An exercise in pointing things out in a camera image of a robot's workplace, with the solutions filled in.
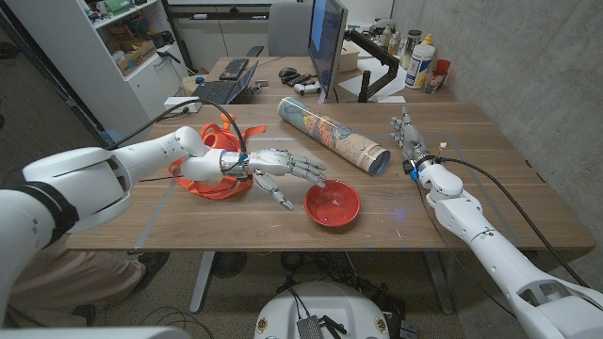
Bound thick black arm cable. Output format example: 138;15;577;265
104;97;248;153
435;156;590;288

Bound dark lid jar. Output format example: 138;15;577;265
399;29;423;70

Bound clear glass cup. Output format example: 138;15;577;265
423;70;445;94

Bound red bowl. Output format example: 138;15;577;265
303;179;362;228

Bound white paper sheet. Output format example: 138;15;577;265
336;56;409;101

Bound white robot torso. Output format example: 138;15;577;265
253;281;390;339

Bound black open laptop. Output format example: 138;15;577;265
191;59;259;105

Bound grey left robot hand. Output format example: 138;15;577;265
247;148;328;212

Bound grey table leg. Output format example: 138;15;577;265
188;250;216;315
423;250;455;315

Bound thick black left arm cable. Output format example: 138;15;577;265
104;97;248;153

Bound white shelf cabinet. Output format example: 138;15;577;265
3;0;189;150

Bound light wooden box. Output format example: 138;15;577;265
337;40;361;73

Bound cardboard box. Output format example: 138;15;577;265
106;40;158;76

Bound dark shoe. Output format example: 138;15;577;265
134;251;171;293

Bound white game controller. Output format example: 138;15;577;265
293;81;322;97

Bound black round floor fan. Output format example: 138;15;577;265
210;250;248;280

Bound person's leg beige trousers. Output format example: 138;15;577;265
4;233;147;329

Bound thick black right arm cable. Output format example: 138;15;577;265
435;156;590;288

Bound black keyboard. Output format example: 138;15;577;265
219;57;250;82

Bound black remote control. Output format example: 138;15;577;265
281;72;316;88

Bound white wipes canister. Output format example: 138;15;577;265
404;43;435;90

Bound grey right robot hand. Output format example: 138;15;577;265
389;105;435;174

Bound white power strip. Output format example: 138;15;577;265
163;96;203;115

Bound black computer monitor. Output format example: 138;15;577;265
307;0;349;100

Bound rolled paper map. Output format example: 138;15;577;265
276;96;392;177

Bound orange plastic watering can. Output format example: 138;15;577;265
168;112;268;201

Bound grey office chair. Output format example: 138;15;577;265
245;2;315;58

